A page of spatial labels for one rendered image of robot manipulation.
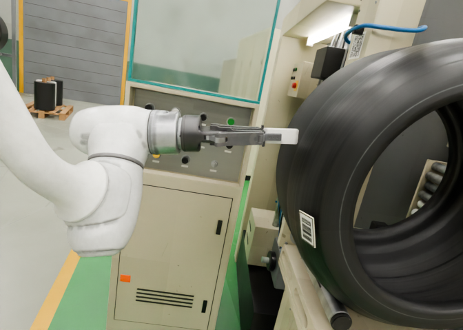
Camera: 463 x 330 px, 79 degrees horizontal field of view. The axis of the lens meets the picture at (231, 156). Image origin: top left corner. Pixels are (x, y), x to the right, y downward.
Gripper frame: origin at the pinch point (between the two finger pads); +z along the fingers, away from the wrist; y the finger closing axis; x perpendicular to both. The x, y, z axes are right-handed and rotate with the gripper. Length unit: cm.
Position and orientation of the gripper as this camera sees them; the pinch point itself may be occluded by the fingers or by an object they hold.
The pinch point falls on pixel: (280, 136)
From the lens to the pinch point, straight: 59.4
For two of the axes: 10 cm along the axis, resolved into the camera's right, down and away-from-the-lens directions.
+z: 10.0, 0.3, 0.3
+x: -0.3, 9.7, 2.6
